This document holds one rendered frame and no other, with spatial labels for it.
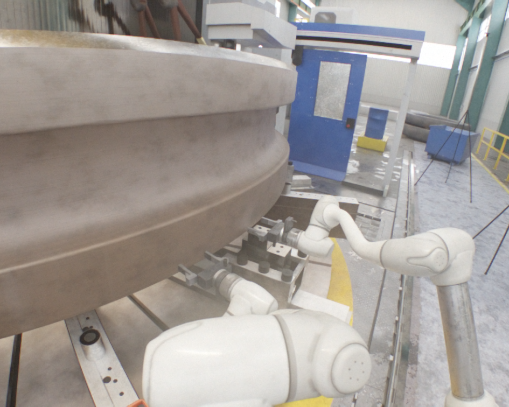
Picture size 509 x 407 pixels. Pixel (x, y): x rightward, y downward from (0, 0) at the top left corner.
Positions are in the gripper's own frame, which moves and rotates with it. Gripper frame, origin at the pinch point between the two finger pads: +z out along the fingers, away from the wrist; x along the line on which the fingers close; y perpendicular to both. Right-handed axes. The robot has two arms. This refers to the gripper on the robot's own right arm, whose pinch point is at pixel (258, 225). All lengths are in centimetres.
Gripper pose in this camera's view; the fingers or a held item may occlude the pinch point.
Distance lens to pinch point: 145.5
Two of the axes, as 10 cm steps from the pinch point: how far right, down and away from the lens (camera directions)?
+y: -0.9, 9.0, 4.3
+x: 5.0, -3.3, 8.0
